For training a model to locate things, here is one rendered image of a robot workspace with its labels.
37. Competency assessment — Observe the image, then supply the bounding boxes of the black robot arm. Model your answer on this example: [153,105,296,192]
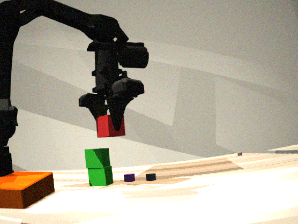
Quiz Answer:
[0,0,149,177]

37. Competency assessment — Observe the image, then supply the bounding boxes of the small purple block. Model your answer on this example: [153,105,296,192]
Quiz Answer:
[124,174,135,182]

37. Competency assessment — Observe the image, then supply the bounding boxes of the green block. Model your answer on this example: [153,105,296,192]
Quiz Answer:
[88,166,114,186]
[85,148,110,168]

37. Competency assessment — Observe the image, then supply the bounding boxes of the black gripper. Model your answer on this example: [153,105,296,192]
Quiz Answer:
[79,63,145,131]

